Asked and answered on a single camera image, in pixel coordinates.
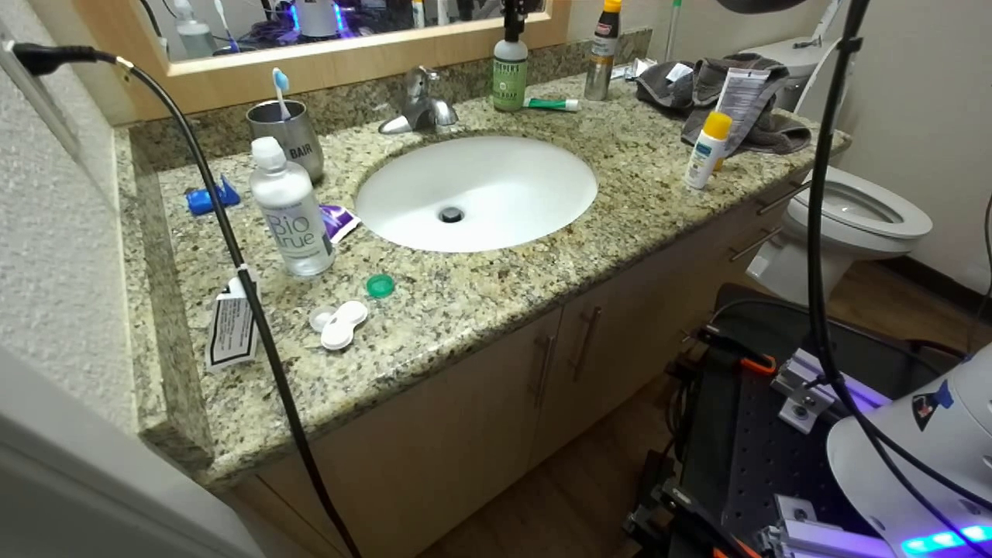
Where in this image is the green soap pump bottle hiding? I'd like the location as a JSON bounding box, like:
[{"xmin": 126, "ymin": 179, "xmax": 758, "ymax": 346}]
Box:
[{"xmin": 490, "ymin": 33, "xmax": 529, "ymax": 114}]

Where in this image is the white bottle with yellow cap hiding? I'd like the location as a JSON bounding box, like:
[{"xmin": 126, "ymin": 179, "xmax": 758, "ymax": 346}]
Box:
[{"xmin": 682, "ymin": 107, "xmax": 736, "ymax": 195}]

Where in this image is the clear lens solution bottle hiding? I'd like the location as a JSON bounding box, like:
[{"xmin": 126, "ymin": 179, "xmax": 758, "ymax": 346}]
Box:
[{"xmin": 249, "ymin": 133, "xmax": 339, "ymax": 283}]

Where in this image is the green white toothpaste tube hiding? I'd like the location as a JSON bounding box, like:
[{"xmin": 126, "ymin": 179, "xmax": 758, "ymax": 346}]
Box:
[{"xmin": 524, "ymin": 92, "xmax": 583, "ymax": 114}]

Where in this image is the spray can with orange cap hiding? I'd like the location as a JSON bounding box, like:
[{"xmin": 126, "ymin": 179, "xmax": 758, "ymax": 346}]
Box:
[{"xmin": 583, "ymin": 0, "xmax": 626, "ymax": 106}]

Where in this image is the chrome sink faucet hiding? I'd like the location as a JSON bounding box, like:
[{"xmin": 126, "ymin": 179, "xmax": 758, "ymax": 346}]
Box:
[{"xmin": 376, "ymin": 66, "xmax": 463, "ymax": 139}]

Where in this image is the white oval sink basin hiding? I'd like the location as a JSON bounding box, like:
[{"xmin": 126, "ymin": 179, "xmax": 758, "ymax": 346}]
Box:
[{"xmin": 355, "ymin": 133, "xmax": 601, "ymax": 258}]

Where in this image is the wood framed mirror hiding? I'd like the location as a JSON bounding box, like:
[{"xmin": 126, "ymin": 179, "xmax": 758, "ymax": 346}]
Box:
[{"xmin": 70, "ymin": 0, "xmax": 578, "ymax": 116}]

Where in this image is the white flat tube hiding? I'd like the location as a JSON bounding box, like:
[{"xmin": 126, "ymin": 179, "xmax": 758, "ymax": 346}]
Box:
[{"xmin": 714, "ymin": 66, "xmax": 773, "ymax": 147}]

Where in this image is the blue white toothbrush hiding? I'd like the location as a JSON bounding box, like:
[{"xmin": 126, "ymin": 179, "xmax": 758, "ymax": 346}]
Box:
[{"xmin": 270, "ymin": 66, "xmax": 295, "ymax": 122}]

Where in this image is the stainless steel cup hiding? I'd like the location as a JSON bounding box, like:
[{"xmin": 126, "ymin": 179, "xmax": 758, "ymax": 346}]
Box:
[{"xmin": 246, "ymin": 97, "xmax": 330, "ymax": 184}]

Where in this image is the purple foil packet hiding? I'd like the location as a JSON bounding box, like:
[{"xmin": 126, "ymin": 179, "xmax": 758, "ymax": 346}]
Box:
[{"xmin": 315, "ymin": 197, "xmax": 367, "ymax": 247}]

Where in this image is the dark grey towel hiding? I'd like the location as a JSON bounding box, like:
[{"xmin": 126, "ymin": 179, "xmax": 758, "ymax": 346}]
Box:
[{"xmin": 632, "ymin": 54, "xmax": 817, "ymax": 158}]

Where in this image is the green lens case cap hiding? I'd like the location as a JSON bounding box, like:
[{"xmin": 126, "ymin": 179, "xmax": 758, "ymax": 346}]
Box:
[{"xmin": 367, "ymin": 269, "xmax": 400, "ymax": 302}]

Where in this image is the white contact lens case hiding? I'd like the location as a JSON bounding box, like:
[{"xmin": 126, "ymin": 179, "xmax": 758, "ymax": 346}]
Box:
[{"xmin": 308, "ymin": 298, "xmax": 376, "ymax": 357}]

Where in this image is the small blue plastic item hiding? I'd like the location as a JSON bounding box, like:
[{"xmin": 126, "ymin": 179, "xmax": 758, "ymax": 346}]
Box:
[{"xmin": 183, "ymin": 176, "xmax": 246, "ymax": 220}]

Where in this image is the white toilet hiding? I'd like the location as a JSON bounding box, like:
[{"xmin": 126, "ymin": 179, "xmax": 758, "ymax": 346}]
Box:
[{"xmin": 738, "ymin": 33, "xmax": 935, "ymax": 309}]

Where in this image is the orange black clamp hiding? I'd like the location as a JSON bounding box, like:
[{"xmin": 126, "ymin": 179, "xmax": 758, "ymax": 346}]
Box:
[{"xmin": 698, "ymin": 322, "xmax": 782, "ymax": 382}]

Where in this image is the beige vanity cabinet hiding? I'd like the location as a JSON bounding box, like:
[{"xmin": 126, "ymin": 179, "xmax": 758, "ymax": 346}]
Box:
[{"xmin": 219, "ymin": 168, "xmax": 818, "ymax": 558}]

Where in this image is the black robot cart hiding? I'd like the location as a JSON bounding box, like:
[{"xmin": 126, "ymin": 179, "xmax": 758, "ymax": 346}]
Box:
[{"xmin": 622, "ymin": 287, "xmax": 992, "ymax": 558}]

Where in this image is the metal cabinet door handle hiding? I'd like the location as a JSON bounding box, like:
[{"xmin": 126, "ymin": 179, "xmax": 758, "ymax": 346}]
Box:
[
  {"xmin": 529, "ymin": 329, "xmax": 559, "ymax": 410},
  {"xmin": 571, "ymin": 302, "xmax": 605, "ymax": 388}
]

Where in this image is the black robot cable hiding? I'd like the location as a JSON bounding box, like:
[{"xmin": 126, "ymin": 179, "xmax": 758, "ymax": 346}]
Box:
[{"xmin": 803, "ymin": 0, "xmax": 992, "ymax": 534}]

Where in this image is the white cable warning tag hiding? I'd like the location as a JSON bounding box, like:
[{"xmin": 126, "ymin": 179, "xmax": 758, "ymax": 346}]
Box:
[{"xmin": 204, "ymin": 269, "xmax": 265, "ymax": 371}]

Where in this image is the aluminium mounting bracket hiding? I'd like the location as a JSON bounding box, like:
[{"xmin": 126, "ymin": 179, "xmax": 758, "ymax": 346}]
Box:
[{"xmin": 768, "ymin": 346, "xmax": 894, "ymax": 437}]

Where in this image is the black power cable with plug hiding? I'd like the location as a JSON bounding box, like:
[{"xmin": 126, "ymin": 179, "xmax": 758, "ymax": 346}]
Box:
[{"xmin": 8, "ymin": 40, "xmax": 367, "ymax": 558}]

